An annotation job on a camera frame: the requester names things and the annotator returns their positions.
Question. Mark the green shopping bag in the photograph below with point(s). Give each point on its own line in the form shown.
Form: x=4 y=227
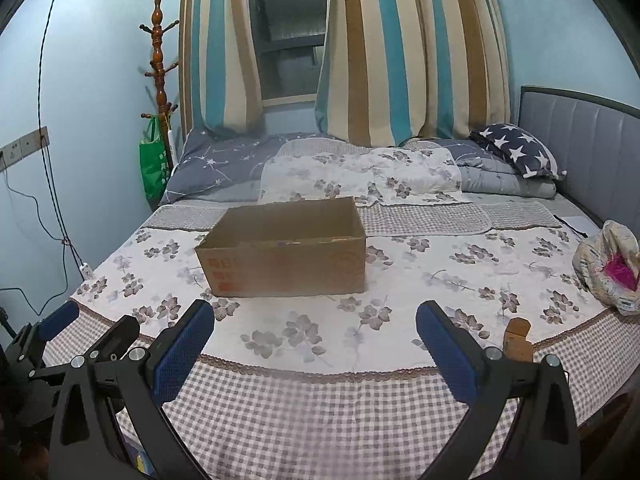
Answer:
x=152 y=170

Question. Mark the small white plug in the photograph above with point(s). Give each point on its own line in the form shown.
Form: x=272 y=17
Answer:
x=85 y=270

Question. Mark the grey floral pillow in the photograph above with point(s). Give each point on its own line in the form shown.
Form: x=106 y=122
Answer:
x=220 y=165

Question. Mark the grey padded headboard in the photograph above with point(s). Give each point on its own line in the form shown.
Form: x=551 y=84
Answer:
x=590 y=150

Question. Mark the white stick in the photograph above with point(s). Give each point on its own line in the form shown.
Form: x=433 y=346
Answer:
x=170 y=145

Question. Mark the folded floral quilt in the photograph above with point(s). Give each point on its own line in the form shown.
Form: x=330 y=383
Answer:
x=350 y=170

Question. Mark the wall socket strip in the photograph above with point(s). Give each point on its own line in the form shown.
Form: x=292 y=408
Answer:
x=25 y=144

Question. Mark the crumpled printed plastic bag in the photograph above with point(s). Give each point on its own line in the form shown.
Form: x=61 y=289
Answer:
x=600 y=252

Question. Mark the narrow striped curtain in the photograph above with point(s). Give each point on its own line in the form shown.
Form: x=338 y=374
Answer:
x=220 y=50

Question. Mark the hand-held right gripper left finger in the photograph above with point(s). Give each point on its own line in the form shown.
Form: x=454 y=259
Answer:
x=182 y=355

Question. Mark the pink fluffy item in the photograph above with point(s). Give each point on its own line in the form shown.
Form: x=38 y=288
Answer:
x=617 y=270

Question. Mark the navy star print pillow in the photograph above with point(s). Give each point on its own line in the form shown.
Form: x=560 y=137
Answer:
x=520 y=147

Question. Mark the brown cardboard box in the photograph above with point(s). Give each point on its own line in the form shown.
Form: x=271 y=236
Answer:
x=280 y=270

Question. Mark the wooden coat rack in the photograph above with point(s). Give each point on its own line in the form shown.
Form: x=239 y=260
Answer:
x=159 y=60

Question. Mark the wide striped curtain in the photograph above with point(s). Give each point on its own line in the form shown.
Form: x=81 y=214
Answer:
x=400 y=60

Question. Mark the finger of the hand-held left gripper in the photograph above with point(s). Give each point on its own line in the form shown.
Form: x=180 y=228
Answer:
x=57 y=321
x=117 y=335

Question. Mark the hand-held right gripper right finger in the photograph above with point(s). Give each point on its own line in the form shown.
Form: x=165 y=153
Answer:
x=450 y=355

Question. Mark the floral and checked bedspread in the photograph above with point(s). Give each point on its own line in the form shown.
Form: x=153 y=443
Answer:
x=425 y=270

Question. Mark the dark window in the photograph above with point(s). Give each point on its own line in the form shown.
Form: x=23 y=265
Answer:
x=290 y=35

